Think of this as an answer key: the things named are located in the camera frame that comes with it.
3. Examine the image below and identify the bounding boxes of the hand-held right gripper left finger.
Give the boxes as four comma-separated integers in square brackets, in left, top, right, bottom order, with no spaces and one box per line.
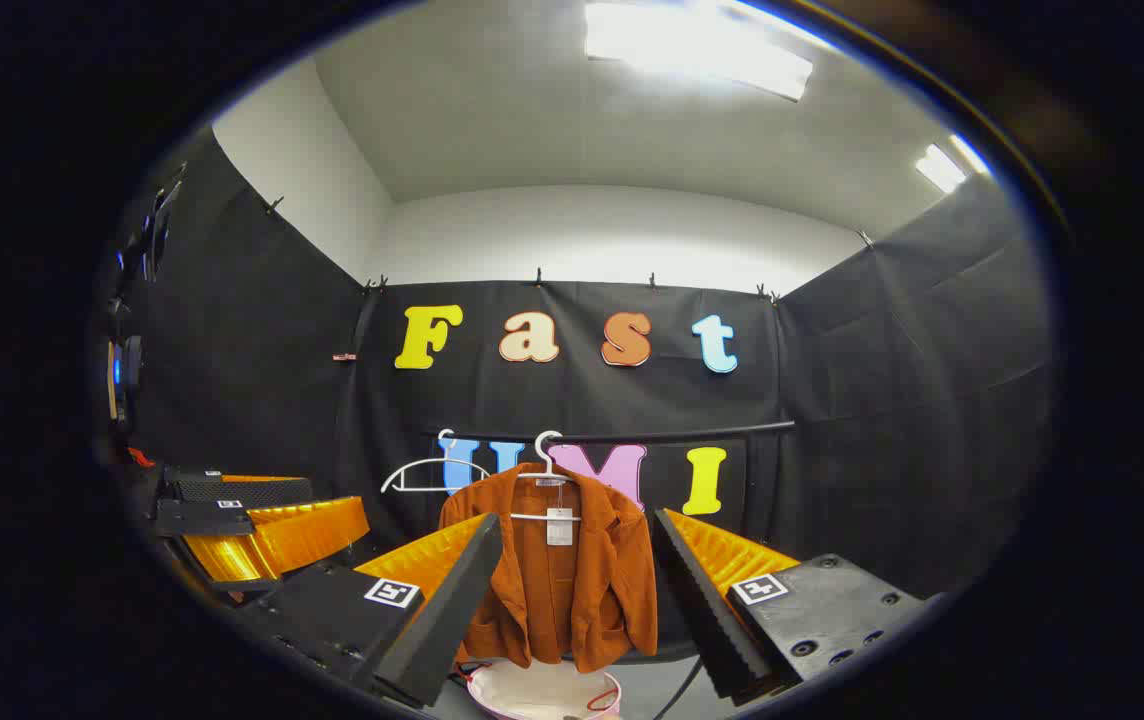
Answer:
[237,512,505,709]

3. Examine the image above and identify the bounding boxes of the small ceiling light panel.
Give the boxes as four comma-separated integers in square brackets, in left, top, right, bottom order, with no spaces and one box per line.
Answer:
[914,133,993,194]

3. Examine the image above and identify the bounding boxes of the large ceiling light panel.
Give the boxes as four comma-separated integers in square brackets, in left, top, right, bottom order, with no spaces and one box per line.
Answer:
[582,0,818,103]

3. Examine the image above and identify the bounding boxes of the orange corduroy jacket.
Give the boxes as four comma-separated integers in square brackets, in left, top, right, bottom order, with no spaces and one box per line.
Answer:
[439,463,660,673]

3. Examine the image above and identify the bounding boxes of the white plastic clothes hanger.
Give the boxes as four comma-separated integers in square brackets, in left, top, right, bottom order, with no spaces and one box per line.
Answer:
[380,428,493,495]
[507,430,585,524]

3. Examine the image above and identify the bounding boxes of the black metal clothes rack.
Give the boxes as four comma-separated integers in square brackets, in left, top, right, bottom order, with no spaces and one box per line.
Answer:
[420,420,797,446]

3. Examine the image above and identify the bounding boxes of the black backdrop cloth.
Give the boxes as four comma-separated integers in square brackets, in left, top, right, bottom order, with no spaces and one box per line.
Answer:
[107,130,1058,641]

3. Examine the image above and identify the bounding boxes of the white round laundry hamper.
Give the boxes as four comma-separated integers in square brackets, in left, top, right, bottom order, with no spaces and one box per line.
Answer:
[465,655,625,720]

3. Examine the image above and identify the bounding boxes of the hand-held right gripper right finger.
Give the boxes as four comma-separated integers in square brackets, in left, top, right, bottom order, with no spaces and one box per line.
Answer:
[652,507,938,701]

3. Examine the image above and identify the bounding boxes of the black floor cable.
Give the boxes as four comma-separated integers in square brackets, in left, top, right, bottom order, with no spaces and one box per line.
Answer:
[650,652,705,720]

